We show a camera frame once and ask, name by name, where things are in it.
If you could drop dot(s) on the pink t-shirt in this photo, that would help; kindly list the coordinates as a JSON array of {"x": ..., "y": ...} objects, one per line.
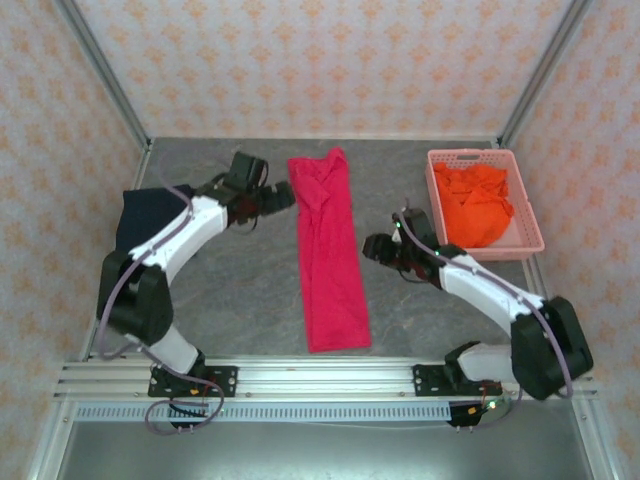
[{"x": 330, "y": 275}]

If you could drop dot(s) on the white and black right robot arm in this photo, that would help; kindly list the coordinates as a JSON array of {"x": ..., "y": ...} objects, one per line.
[{"x": 480, "y": 285}]

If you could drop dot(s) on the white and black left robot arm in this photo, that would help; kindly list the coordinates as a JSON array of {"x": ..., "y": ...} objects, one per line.
[{"x": 175, "y": 240}]

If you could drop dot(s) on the orange t-shirt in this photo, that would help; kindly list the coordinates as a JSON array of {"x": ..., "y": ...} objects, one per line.
[{"x": 475, "y": 215}]

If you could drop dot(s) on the navy blue t-shirt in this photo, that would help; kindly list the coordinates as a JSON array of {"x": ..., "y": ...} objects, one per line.
[{"x": 145, "y": 215}]

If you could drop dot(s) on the pink plastic basket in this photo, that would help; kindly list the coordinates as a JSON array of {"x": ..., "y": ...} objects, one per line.
[{"x": 530, "y": 235}]

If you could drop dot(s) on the black right base electronics box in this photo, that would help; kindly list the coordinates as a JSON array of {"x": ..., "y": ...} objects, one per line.
[{"x": 470, "y": 415}]

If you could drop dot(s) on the grey metal sheet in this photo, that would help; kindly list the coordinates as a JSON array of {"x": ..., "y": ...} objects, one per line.
[{"x": 325, "y": 455}]

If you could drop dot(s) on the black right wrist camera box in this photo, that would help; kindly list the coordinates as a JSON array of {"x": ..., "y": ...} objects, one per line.
[{"x": 414, "y": 225}]

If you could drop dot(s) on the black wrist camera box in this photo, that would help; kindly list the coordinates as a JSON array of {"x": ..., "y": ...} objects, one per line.
[
  {"x": 247, "y": 170},
  {"x": 414, "y": 225}
]

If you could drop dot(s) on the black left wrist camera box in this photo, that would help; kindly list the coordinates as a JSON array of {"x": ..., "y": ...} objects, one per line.
[{"x": 247, "y": 170}]

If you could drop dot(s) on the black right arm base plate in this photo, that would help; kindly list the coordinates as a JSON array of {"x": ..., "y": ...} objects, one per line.
[{"x": 425, "y": 380}]

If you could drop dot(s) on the aluminium mounting rail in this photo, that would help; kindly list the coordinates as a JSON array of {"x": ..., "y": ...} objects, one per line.
[{"x": 325, "y": 375}]

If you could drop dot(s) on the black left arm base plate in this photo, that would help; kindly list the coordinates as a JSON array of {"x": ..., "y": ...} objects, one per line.
[{"x": 225, "y": 380}]

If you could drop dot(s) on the aluminium frame post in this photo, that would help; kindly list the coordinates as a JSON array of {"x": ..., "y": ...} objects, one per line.
[
  {"x": 102, "y": 65},
  {"x": 545, "y": 65}
]

